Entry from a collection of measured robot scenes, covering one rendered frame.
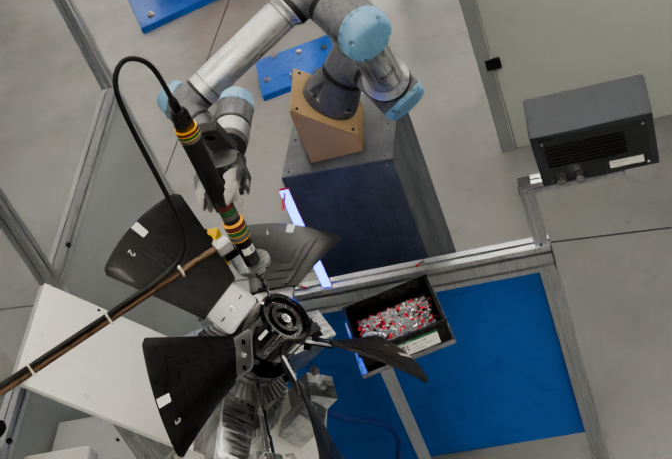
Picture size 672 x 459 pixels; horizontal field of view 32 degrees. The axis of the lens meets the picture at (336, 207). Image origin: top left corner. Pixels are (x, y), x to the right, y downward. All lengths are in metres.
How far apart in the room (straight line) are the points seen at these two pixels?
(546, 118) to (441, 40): 2.65
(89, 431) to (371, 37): 1.15
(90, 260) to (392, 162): 0.91
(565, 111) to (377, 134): 0.67
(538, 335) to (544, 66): 1.45
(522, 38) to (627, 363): 1.22
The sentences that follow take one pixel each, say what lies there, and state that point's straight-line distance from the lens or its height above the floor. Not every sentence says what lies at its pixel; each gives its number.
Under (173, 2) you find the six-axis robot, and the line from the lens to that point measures 6.22.
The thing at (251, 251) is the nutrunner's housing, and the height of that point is 1.34.
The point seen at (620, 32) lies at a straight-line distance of 4.25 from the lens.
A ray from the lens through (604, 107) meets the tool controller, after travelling 2.57.
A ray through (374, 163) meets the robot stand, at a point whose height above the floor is 0.99.
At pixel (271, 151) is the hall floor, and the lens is 4.93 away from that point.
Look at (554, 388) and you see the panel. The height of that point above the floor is 0.33.
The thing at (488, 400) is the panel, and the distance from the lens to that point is 3.27.
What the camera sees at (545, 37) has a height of 0.46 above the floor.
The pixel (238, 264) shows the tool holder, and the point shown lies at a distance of 2.36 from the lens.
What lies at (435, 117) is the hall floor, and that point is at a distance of 4.77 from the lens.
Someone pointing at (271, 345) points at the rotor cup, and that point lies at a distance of 2.34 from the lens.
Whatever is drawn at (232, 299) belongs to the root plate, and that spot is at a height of 1.26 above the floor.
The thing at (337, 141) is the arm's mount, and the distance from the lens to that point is 3.03.
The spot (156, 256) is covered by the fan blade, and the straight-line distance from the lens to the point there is 2.40.
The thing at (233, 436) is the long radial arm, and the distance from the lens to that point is 2.35.
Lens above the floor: 2.82
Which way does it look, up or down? 39 degrees down
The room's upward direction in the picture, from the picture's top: 23 degrees counter-clockwise
